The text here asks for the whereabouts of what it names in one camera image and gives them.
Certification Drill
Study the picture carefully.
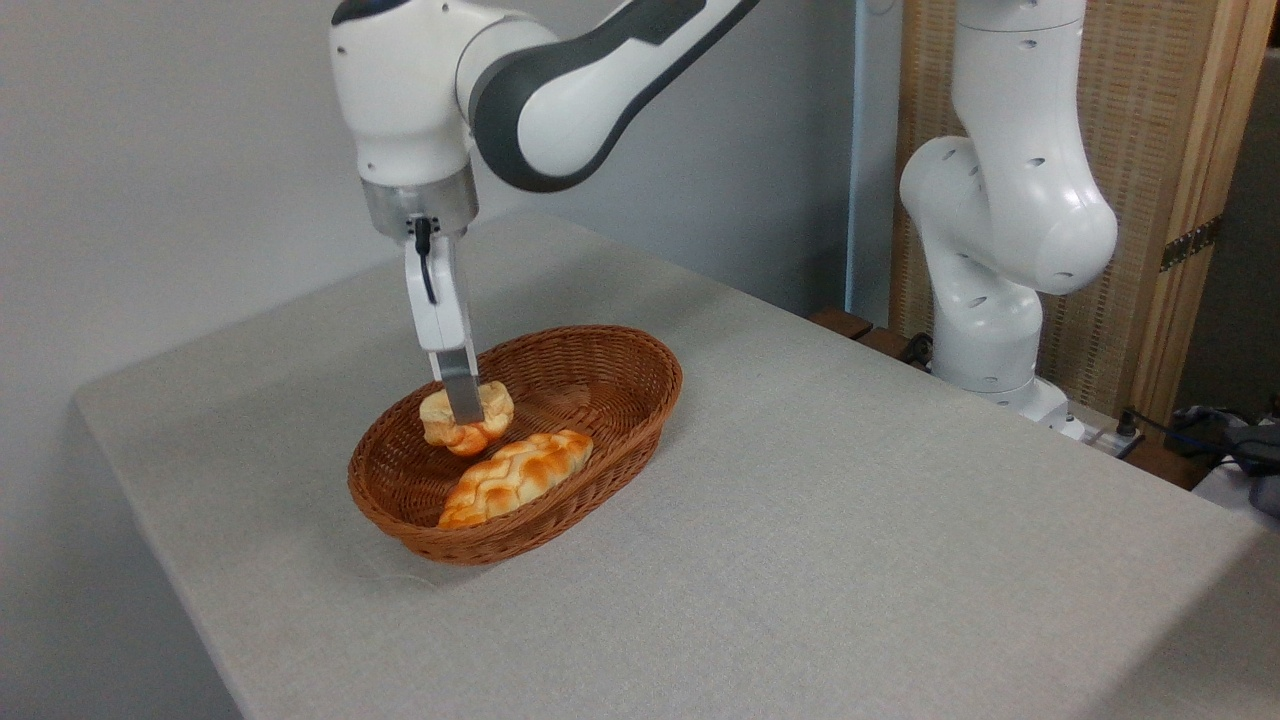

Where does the brown wicker oval basket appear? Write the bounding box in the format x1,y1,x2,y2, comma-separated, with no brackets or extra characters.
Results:
347,324,685,568

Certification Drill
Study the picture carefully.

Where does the round pale bread roll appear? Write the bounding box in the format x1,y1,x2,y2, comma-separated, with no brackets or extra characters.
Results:
418,380,516,459

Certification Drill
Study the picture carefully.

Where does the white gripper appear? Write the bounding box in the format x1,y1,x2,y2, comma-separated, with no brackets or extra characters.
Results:
404,234,488,427

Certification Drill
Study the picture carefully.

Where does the black power cable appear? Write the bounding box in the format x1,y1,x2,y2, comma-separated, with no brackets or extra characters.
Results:
1118,404,1241,463

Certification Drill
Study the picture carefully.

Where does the wooden woven folding screen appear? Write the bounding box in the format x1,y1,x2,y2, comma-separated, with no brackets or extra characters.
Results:
889,0,1280,429

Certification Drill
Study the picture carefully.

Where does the grey tablecloth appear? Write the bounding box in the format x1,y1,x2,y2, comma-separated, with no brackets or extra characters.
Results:
74,210,1280,720

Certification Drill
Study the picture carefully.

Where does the brown wooden bench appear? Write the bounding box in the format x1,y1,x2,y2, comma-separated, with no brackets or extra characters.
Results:
808,306,935,369

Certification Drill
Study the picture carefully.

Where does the dark grey device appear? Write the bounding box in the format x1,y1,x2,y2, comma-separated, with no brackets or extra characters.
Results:
1222,422,1280,519

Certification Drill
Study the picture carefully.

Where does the long braided golden bread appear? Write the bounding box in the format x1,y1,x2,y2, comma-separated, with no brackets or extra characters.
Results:
437,429,596,532

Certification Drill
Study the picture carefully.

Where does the metal screen hinge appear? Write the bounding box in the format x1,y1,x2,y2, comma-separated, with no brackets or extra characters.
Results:
1159,214,1224,274

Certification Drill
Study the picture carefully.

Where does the white vertical pole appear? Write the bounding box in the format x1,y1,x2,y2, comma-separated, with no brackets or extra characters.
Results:
844,0,904,319

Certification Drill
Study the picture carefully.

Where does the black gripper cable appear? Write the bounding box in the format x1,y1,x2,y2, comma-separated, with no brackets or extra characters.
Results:
413,216,439,307

